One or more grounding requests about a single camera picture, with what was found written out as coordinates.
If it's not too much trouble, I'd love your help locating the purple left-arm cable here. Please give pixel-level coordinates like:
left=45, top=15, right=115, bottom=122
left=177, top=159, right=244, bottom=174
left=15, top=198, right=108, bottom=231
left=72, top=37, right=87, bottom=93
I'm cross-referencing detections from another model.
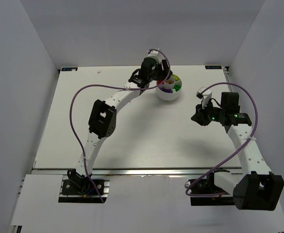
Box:
left=70, top=49, right=171, bottom=203

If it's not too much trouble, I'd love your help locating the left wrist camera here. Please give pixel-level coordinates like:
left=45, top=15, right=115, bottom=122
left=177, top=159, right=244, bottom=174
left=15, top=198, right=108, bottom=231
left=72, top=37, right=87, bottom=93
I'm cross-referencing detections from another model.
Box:
left=147, top=49, right=160, bottom=63

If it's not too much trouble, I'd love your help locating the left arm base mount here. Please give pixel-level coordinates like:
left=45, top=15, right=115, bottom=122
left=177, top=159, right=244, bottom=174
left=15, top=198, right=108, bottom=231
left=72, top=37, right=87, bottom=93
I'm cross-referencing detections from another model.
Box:
left=58, top=169, right=110, bottom=203

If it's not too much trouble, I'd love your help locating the purple lego brick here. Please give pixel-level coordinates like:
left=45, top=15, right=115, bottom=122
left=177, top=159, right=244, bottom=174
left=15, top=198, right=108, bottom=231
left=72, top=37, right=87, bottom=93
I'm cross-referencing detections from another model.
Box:
left=161, top=88, right=173, bottom=93

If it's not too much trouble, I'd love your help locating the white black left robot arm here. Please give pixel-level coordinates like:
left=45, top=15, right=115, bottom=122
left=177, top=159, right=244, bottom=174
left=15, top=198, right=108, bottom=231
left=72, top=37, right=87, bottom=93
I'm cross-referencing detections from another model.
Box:
left=67, top=57, right=172, bottom=194

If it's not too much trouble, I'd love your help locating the blue label sticker left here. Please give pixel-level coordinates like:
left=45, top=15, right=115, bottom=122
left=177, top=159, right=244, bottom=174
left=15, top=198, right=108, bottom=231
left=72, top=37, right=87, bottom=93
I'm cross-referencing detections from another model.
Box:
left=61, top=67, right=78, bottom=72

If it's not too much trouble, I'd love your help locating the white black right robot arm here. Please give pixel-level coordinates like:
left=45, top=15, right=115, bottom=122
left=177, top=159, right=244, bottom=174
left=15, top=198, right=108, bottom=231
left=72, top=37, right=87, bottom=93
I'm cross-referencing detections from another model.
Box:
left=187, top=89, right=284, bottom=211

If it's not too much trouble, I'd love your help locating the small green lego brick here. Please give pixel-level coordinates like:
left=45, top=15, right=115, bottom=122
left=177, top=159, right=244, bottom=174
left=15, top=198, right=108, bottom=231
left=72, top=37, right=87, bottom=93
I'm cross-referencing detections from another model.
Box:
left=173, top=85, right=182, bottom=92

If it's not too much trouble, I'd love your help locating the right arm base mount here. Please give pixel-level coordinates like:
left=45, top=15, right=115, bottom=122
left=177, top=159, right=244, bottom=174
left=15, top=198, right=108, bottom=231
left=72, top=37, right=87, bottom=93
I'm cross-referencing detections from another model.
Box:
left=185, top=168, right=240, bottom=206

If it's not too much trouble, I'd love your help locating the blue label sticker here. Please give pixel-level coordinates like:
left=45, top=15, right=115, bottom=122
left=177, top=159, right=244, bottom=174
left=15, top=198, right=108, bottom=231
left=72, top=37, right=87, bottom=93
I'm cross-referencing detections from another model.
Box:
left=61, top=67, right=78, bottom=72
left=205, top=65, right=222, bottom=69

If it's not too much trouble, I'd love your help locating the blue label sticker right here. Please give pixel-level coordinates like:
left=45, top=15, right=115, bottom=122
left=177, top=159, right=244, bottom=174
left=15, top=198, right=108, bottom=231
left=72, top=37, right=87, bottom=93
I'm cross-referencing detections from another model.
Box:
left=205, top=65, right=222, bottom=69

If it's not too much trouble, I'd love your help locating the white round divided container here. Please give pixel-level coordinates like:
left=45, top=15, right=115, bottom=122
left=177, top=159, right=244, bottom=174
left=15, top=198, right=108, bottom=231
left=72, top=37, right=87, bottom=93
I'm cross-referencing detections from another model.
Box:
left=156, top=74, right=182, bottom=101

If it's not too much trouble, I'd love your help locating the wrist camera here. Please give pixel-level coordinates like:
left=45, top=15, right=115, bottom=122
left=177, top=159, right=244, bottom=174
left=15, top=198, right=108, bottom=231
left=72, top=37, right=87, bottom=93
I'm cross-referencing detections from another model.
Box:
left=147, top=49, right=160, bottom=63
left=196, top=86, right=212, bottom=109

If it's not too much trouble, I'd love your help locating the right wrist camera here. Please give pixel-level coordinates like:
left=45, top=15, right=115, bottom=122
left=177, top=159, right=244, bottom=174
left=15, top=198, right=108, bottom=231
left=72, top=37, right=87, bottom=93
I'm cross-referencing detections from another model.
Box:
left=196, top=86, right=212, bottom=109

